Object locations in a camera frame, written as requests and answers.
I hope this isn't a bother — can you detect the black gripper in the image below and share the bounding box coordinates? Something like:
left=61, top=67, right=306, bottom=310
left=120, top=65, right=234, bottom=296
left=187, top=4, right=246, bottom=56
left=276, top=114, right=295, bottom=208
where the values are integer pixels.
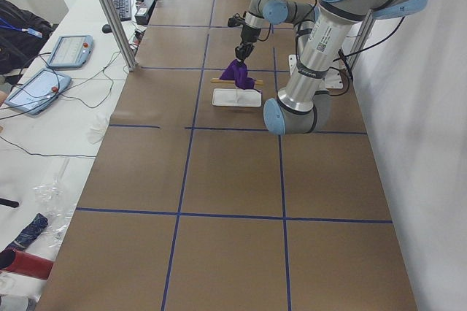
left=235, top=24, right=260, bottom=61

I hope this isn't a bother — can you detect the purple towel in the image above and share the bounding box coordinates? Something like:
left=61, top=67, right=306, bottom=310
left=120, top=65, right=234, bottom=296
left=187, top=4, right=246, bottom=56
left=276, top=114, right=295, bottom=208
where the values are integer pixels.
left=219, top=59, right=255, bottom=90

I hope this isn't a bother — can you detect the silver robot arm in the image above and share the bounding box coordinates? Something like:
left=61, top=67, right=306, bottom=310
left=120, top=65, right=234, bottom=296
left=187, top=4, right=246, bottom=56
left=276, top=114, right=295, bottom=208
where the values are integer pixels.
left=228, top=0, right=428, bottom=135

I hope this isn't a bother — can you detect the white towel rack with wooden bars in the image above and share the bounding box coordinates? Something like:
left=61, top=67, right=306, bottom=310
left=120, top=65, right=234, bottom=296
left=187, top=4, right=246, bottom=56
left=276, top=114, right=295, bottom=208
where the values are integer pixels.
left=212, top=86, right=262, bottom=108

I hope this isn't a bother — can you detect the black box device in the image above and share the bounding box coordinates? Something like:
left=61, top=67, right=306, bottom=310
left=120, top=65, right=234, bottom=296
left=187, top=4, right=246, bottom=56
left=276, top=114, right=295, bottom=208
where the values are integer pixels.
left=134, top=0, right=156, bottom=26

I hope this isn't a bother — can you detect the black keyboard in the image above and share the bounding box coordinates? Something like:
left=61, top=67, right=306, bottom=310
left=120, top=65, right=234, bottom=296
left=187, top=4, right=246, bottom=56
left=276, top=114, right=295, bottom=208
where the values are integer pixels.
left=112, top=0, right=132, bottom=21

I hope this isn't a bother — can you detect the crumpled white tissue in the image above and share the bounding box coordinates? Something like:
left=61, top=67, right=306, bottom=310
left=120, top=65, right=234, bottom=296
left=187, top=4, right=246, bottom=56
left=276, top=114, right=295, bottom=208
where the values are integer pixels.
left=87, top=114, right=109, bottom=145

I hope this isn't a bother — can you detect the far teach pendant tablet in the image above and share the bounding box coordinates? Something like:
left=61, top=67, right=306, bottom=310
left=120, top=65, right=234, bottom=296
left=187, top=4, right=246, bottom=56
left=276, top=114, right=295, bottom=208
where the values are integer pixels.
left=47, top=35, right=94, bottom=69

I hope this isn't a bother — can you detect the teach pendant tablet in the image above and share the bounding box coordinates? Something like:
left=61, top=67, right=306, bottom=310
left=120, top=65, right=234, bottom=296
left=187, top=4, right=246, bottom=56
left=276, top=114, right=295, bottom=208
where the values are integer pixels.
left=47, top=35, right=94, bottom=69
left=5, top=68, right=72, bottom=115

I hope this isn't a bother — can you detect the near teach pendant tablet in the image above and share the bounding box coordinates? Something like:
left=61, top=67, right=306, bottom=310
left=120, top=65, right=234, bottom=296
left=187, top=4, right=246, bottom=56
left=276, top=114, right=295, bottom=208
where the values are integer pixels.
left=5, top=68, right=72, bottom=115

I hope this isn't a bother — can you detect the seated person in black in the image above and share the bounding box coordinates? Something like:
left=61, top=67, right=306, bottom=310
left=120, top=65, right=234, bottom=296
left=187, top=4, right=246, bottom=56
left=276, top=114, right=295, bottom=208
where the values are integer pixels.
left=1, top=0, right=55, bottom=84

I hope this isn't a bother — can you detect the clear plastic bag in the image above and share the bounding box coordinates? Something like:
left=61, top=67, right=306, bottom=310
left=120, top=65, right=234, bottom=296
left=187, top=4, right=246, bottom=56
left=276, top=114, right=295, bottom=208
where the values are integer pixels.
left=33, top=158, right=77, bottom=252

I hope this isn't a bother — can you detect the dark blue folded umbrella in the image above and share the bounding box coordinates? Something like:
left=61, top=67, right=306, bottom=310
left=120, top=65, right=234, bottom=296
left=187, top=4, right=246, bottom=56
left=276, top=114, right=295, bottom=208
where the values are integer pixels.
left=6, top=213, right=48, bottom=251

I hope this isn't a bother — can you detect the red cylinder bottle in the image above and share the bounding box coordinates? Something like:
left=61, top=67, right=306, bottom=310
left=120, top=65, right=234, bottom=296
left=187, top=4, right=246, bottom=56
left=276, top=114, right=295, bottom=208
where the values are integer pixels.
left=1, top=248, right=54, bottom=280

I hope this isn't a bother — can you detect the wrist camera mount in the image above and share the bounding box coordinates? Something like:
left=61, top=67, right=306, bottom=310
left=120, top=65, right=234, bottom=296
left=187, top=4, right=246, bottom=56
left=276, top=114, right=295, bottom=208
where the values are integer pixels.
left=228, top=13, right=245, bottom=28

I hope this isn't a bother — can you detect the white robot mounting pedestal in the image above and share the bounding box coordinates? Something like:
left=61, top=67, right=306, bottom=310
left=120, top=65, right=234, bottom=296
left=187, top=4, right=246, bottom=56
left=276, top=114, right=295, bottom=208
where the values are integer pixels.
left=288, top=54, right=345, bottom=90

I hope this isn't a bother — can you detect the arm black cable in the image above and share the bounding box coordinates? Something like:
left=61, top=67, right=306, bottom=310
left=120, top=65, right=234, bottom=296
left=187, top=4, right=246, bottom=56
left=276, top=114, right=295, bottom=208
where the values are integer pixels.
left=262, top=0, right=408, bottom=97

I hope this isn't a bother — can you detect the aluminium frame post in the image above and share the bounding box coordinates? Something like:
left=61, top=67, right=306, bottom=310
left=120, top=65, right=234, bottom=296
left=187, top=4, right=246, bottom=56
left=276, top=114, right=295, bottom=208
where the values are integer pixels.
left=99, top=0, right=136, bottom=72

